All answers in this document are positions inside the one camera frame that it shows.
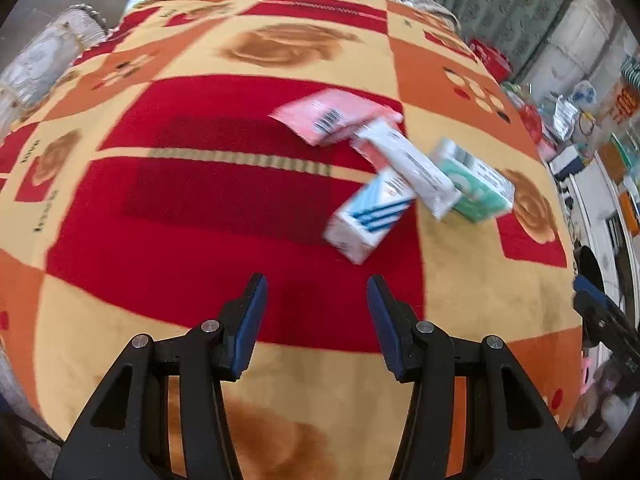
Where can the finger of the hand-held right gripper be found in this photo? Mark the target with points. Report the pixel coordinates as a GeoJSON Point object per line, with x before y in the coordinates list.
{"type": "Point", "coordinates": [597, 312]}

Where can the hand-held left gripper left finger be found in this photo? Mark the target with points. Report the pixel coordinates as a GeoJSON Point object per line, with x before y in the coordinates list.
{"type": "Point", "coordinates": [247, 320]}

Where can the white blue striped box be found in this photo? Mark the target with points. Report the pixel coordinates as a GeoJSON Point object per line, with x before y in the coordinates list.
{"type": "Point", "coordinates": [360, 225]}

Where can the fringed embroidered pillow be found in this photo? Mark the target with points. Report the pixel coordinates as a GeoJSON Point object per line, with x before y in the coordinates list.
{"type": "Point", "coordinates": [40, 60]}

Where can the red packet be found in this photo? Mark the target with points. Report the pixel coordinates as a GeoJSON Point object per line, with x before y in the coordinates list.
{"type": "Point", "coordinates": [532, 125]}

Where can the long white box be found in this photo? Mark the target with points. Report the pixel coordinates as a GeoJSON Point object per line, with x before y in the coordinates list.
{"type": "Point", "coordinates": [415, 170]}

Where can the pink plastic packet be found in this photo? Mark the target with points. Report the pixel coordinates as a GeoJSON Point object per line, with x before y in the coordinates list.
{"type": "Point", "coordinates": [320, 110]}

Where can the green patterned curtain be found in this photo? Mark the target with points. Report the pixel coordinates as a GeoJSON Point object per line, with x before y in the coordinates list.
{"type": "Point", "coordinates": [500, 5]}

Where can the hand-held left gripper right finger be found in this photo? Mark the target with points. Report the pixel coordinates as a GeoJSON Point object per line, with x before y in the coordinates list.
{"type": "Point", "coordinates": [385, 320]}

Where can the green white box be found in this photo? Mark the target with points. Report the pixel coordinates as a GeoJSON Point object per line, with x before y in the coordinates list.
{"type": "Point", "coordinates": [480, 190]}

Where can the white cabinet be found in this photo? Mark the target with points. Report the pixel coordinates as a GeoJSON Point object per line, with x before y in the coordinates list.
{"type": "Point", "coordinates": [590, 25]}

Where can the printed blanket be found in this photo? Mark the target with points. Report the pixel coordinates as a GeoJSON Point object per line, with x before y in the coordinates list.
{"type": "Point", "coordinates": [200, 240]}

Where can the silver plastic bag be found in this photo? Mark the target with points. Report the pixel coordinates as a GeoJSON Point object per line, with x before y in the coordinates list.
{"type": "Point", "coordinates": [565, 115]}

